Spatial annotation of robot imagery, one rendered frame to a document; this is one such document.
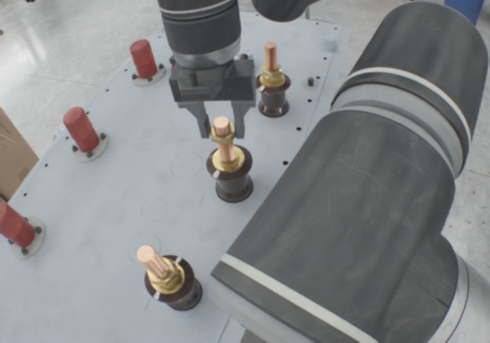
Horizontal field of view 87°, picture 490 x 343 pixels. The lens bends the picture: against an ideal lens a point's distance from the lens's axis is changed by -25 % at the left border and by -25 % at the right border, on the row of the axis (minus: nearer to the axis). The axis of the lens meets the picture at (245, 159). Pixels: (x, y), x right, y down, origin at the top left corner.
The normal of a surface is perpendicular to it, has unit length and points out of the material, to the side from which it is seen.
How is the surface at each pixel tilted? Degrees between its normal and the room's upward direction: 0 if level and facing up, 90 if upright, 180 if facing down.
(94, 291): 0
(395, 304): 36
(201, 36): 90
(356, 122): 26
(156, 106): 0
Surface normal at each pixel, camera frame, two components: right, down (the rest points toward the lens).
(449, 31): -0.03, -0.40
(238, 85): -0.10, 0.79
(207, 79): -0.09, -0.62
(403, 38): -0.45, -0.62
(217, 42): 0.43, 0.68
